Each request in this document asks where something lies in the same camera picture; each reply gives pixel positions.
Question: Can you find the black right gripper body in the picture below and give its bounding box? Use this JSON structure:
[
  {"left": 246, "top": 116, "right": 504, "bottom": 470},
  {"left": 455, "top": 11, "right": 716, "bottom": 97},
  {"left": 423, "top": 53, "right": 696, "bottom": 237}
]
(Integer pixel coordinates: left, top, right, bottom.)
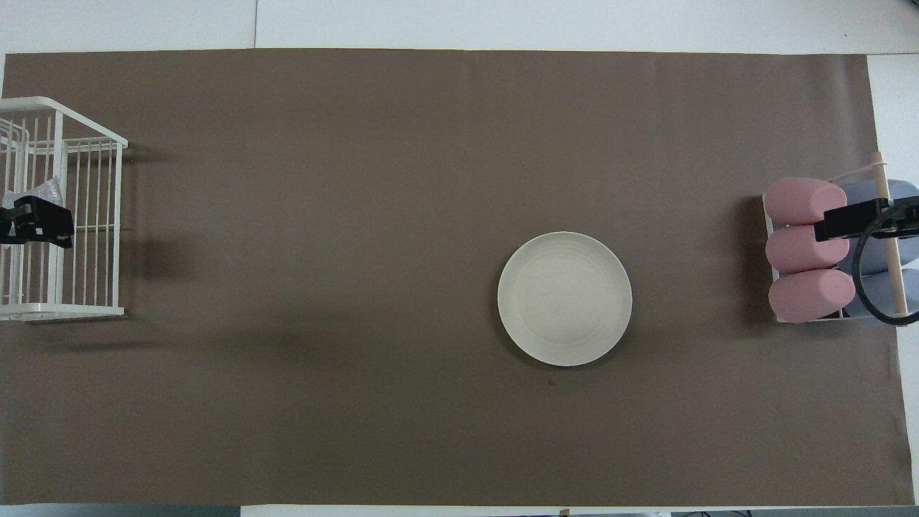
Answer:
[{"left": 882, "top": 195, "right": 919, "bottom": 239}]

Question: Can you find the round white plate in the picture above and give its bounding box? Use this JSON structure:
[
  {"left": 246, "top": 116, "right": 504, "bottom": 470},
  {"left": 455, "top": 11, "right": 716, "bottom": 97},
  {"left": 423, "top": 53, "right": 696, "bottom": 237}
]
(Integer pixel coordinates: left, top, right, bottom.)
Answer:
[{"left": 498, "top": 231, "right": 633, "bottom": 368}]

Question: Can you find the pink plastic cup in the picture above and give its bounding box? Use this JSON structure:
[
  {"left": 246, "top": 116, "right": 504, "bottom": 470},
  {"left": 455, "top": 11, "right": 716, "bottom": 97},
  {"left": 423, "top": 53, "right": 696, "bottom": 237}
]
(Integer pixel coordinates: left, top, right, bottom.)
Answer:
[
  {"left": 763, "top": 177, "right": 848, "bottom": 225},
  {"left": 765, "top": 225, "right": 851, "bottom": 274},
  {"left": 768, "top": 269, "right": 857, "bottom": 325}
]

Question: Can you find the brown table mat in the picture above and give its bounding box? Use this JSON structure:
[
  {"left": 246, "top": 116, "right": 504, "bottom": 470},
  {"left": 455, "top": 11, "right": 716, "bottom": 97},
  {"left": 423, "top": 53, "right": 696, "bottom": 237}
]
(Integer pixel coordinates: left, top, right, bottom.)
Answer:
[{"left": 0, "top": 49, "right": 916, "bottom": 506}]

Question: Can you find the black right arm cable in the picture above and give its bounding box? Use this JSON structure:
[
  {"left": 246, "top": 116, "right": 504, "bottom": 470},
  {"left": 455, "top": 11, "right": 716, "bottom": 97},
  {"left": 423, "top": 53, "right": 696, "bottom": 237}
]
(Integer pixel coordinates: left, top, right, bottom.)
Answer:
[{"left": 852, "top": 201, "right": 919, "bottom": 327}]

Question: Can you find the cup rack with wooden handle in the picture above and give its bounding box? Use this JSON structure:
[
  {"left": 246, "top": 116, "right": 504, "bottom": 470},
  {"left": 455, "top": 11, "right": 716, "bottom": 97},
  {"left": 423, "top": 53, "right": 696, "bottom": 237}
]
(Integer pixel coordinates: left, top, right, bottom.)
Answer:
[{"left": 761, "top": 151, "right": 919, "bottom": 328}]

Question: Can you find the white wire dish rack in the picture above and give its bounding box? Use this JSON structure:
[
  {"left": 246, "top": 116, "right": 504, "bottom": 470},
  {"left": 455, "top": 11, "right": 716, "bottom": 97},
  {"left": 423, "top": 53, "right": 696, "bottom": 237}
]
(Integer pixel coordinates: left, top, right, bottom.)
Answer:
[{"left": 0, "top": 96, "right": 129, "bottom": 321}]

